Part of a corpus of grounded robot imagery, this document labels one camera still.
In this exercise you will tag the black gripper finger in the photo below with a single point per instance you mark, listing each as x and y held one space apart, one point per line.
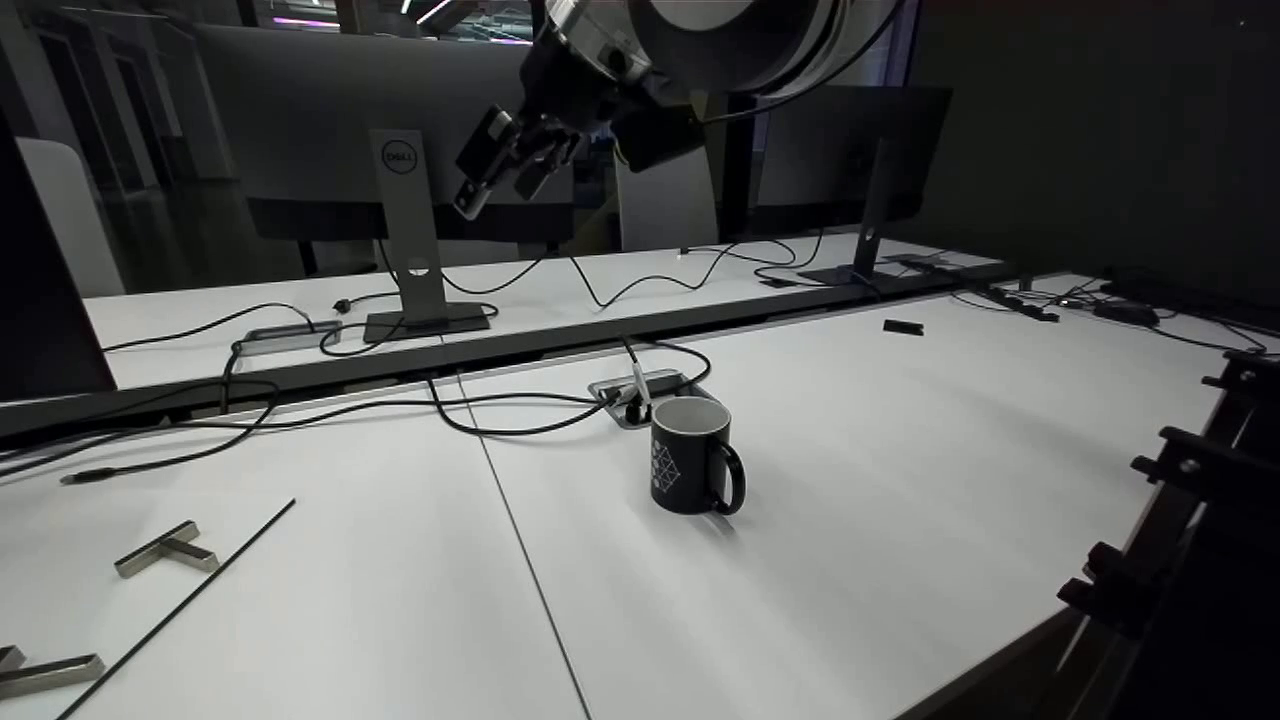
561 150
529 162

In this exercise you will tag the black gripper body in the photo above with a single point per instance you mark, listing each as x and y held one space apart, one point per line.
575 84

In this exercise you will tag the black mug with white print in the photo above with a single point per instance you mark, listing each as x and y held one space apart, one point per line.
684 465

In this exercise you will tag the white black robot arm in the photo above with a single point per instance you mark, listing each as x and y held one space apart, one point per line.
721 27

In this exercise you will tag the white chair back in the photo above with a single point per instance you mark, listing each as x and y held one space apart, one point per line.
667 215
65 215

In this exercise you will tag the Dell monitor with silver stand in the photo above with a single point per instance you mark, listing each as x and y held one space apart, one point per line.
307 121

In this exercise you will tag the black monitor with thin stand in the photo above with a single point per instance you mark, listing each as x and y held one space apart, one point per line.
826 146

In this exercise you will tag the black docking hub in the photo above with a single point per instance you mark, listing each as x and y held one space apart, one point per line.
294 328

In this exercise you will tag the small black block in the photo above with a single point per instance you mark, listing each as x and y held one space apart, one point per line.
906 326

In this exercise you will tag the dark flat panel screen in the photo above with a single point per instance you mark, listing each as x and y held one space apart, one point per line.
43 294

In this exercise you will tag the black flat device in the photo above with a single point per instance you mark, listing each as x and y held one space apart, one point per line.
1124 315

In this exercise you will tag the black clamp rack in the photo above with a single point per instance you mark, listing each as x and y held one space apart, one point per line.
1225 572

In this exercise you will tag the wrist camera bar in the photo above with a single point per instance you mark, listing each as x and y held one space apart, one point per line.
481 162

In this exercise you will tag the black desk divider rail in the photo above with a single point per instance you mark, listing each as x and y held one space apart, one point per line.
534 345

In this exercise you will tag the metal T bracket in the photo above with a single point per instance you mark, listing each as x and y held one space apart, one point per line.
162 544

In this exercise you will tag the flat metal bracket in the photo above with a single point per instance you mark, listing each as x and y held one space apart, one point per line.
54 669

